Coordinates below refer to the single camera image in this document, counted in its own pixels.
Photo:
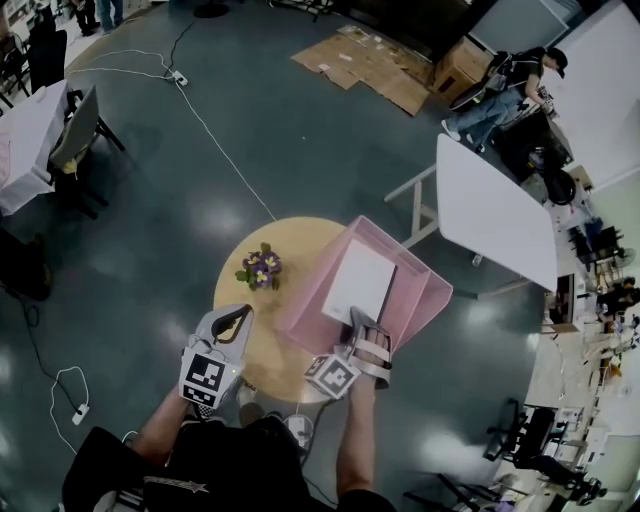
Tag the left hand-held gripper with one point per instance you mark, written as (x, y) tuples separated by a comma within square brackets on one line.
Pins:
[(202, 377)]

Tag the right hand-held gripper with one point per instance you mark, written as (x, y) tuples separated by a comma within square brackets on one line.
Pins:
[(332, 377)]

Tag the pink plastic storage box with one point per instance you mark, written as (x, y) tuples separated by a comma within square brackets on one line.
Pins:
[(310, 295)]

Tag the person's right forearm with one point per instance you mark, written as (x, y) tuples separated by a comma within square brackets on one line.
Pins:
[(357, 440)]

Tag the person's left forearm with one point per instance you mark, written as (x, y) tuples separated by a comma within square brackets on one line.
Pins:
[(160, 430)]

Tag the person's right hand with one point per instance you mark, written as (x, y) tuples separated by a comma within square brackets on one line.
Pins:
[(372, 347)]

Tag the person's shoe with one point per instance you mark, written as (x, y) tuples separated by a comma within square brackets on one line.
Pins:
[(251, 414), (246, 395)]

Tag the purple potted flowers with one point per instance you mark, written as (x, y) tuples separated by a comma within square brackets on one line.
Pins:
[(261, 267)]

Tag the person's black shirt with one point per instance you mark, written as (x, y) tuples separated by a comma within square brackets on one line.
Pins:
[(225, 465)]

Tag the white power strip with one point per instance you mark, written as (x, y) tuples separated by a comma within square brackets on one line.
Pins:
[(80, 414), (179, 78)]

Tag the white folding table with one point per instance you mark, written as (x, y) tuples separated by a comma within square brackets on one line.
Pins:
[(490, 210)]

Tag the black office chair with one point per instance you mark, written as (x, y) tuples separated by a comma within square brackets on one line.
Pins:
[(530, 435)]

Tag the black equipment cart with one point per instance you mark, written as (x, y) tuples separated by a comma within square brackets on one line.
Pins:
[(530, 145)]

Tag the grey backed black chair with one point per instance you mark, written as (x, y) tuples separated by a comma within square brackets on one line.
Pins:
[(75, 130)]

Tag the flattened brown cardboard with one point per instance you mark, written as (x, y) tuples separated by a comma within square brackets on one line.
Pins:
[(360, 65)]

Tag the table with white cloth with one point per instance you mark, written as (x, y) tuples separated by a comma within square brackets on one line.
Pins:
[(30, 140)]

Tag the brown cardboard box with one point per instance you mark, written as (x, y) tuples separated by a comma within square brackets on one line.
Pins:
[(460, 65)]

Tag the black round stand base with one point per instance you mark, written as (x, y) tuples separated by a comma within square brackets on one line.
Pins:
[(210, 8)]

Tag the grey partition panel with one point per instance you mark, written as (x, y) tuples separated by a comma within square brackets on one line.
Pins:
[(520, 22)]

